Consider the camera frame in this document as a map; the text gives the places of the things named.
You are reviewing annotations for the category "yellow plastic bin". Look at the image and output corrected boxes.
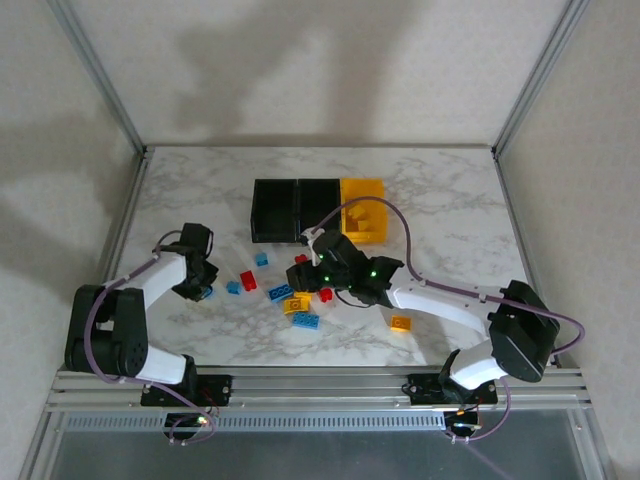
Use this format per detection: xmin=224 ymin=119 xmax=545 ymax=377
xmin=339 ymin=177 xmax=390 ymax=245

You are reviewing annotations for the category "black plastic bin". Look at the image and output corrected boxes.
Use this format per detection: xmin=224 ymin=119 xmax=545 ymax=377
xmin=248 ymin=178 xmax=301 ymax=245
xmin=294 ymin=178 xmax=346 ymax=242

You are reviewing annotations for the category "small lit controller board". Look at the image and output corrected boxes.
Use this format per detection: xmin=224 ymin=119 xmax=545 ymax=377
xmin=163 ymin=410 xmax=221 ymax=442
xmin=444 ymin=407 xmax=484 ymax=437

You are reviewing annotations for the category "slotted grey metal strip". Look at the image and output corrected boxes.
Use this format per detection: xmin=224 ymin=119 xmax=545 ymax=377
xmin=64 ymin=413 xmax=447 ymax=432

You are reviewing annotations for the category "grey metal base panel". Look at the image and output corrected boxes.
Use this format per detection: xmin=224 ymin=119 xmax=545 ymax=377
xmin=19 ymin=409 xmax=612 ymax=480

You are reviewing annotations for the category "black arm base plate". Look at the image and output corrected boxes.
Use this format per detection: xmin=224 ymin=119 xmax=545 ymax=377
xmin=402 ymin=372 xmax=500 ymax=406
xmin=140 ymin=373 xmax=234 ymax=408

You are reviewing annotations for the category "aluminium table side rail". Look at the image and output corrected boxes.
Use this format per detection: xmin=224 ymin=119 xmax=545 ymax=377
xmin=96 ymin=147 xmax=154 ymax=287
xmin=492 ymin=147 xmax=551 ymax=321

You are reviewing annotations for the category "wide aluminium mounting rail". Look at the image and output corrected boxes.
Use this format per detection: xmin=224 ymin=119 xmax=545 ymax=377
xmin=47 ymin=367 xmax=594 ymax=414

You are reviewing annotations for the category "aluminium frame post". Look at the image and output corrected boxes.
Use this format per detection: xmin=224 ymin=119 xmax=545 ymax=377
xmin=491 ymin=0 xmax=586 ymax=159
xmin=47 ymin=0 xmax=149 ymax=157

